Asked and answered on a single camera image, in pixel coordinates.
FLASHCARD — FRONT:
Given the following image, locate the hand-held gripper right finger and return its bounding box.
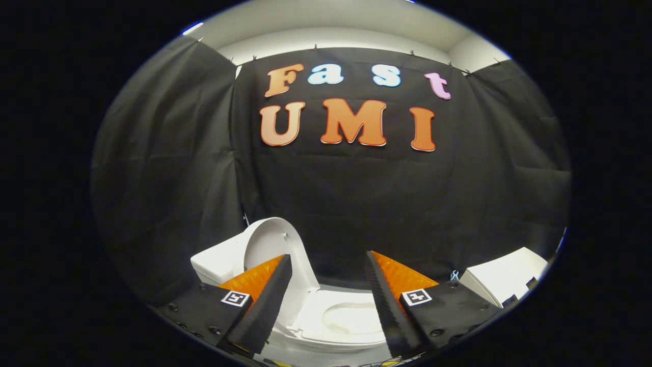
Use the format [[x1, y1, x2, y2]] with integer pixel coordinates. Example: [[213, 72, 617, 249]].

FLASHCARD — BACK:
[[365, 250, 502, 359]]

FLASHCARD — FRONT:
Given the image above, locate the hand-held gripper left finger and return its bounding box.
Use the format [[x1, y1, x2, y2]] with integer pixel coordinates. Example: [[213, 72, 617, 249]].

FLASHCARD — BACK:
[[155, 254, 293, 357]]

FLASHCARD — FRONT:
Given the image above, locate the white toilet lid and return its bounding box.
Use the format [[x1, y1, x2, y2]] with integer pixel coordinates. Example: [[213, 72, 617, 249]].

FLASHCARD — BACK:
[[243, 218, 321, 327]]

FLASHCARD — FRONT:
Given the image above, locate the white toilet seat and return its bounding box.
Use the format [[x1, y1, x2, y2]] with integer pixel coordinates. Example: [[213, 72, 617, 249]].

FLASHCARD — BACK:
[[290, 290, 388, 348]]

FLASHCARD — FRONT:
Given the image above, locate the white toilet with tank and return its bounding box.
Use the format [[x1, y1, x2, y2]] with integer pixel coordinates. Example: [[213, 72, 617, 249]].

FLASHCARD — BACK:
[[191, 240, 394, 367]]

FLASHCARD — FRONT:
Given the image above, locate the black backdrop cloth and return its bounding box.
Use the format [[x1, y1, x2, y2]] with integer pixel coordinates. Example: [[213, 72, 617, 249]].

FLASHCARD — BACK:
[[91, 36, 571, 311]]

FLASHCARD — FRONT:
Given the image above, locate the white drawer cabinet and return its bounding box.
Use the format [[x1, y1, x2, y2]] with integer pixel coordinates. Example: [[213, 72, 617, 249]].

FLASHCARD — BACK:
[[458, 247, 548, 309]]

